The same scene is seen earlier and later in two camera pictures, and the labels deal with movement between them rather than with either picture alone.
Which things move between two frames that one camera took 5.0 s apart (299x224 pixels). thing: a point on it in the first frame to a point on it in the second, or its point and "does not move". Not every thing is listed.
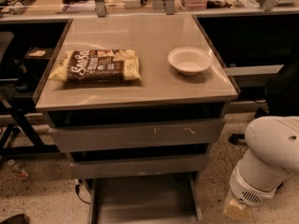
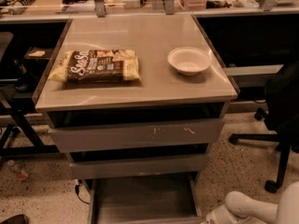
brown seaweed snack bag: x=98 y=65 does not move
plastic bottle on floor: x=20 y=170 does not move
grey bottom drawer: x=145 y=199 does not move
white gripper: x=251 y=190 to x=221 y=216
